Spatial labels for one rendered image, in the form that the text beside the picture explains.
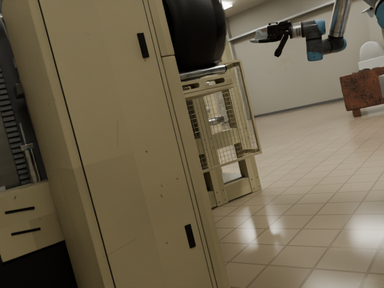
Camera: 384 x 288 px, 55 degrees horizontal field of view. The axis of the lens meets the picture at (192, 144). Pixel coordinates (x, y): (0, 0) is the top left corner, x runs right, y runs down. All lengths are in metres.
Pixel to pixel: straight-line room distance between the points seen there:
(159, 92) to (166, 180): 0.27
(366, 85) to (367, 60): 4.50
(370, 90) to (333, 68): 5.68
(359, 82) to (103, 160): 5.86
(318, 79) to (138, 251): 11.54
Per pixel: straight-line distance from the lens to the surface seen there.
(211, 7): 1.95
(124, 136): 1.11
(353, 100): 6.67
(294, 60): 12.67
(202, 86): 1.91
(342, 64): 12.21
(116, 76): 1.13
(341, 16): 1.99
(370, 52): 11.17
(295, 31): 1.94
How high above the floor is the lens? 0.71
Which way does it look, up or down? 5 degrees down
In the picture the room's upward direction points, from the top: 14 degrees counter-clockwise
